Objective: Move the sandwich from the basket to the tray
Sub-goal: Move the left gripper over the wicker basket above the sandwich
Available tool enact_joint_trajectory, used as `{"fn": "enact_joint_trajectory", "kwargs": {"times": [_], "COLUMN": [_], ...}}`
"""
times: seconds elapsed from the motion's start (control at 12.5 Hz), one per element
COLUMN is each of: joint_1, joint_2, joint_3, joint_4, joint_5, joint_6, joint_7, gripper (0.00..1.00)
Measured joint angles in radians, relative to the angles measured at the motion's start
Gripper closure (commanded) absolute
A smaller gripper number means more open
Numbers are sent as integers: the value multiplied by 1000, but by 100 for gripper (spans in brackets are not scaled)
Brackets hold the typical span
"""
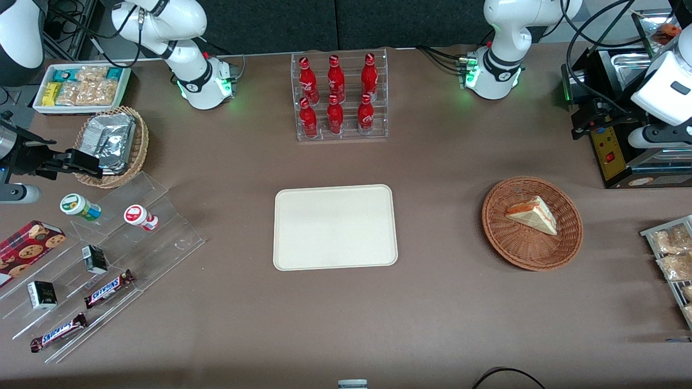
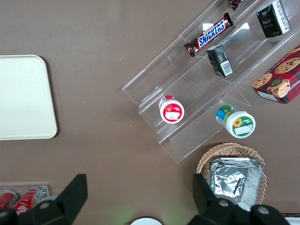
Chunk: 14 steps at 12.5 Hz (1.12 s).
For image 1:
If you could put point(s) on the Snickers chocolate bar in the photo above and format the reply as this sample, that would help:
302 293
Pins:
58 332
108 289

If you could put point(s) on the clear acrylic bottle rack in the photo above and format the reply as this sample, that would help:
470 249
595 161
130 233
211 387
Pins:
348 135

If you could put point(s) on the clear bag with orange food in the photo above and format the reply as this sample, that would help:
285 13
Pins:
667 32

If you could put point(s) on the dark grey partition panel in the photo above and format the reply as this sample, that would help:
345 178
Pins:
270 24
411 21

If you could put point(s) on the white rectangular snack tray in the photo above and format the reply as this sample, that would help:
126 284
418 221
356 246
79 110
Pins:
125 81

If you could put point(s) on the clear bag of brown snacks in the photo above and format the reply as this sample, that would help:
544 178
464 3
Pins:
676 267
687 294
673 240

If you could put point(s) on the small black carton box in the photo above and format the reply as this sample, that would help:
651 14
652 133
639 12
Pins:
42 295
95 259

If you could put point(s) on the brown round wicker basket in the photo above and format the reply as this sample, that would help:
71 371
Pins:
519 246

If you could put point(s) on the green lidded yogurt cup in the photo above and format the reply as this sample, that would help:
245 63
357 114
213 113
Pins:
75 204

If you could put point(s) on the red cola bottle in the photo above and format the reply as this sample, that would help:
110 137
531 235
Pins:
370 78
308 81
308 121
336 80
366 116
335 119

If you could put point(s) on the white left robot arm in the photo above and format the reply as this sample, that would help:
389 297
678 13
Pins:
500 59

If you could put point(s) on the yellow snack packet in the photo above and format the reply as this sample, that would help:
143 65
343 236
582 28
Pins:
51 93

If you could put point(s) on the black appliance with yellow panel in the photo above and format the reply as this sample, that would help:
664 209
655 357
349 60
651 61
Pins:
608 156

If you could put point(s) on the beige plastic serving tray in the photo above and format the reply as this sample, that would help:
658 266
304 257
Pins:
335 227

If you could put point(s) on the clear bag of crackers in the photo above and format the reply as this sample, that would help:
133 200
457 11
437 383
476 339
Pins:
70 93
92 73
100 93

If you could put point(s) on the grey metal frame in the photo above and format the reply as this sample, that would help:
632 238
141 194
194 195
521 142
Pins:
86 27

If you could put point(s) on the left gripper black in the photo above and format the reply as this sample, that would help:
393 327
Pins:
604 112

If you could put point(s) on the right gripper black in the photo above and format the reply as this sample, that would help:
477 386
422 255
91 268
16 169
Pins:
26 156

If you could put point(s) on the light tan wicker basket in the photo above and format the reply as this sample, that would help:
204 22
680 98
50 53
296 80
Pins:
140 146

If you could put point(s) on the clear acrylic step display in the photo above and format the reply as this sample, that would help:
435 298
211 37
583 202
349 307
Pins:
162 237

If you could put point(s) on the triangular sandwich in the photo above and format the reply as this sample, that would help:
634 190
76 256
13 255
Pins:
535 215

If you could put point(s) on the small grey white object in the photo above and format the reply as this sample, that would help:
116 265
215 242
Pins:
352 384

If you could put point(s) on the red tartan cookie box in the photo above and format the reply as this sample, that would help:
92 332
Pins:
27 251

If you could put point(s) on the teal snack packet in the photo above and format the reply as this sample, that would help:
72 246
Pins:
114 73
64 74

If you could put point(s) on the red lidded yogurt cup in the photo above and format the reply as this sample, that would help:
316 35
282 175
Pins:
138 216

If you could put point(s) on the grey metal snack tray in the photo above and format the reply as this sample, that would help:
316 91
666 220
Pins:
649 235

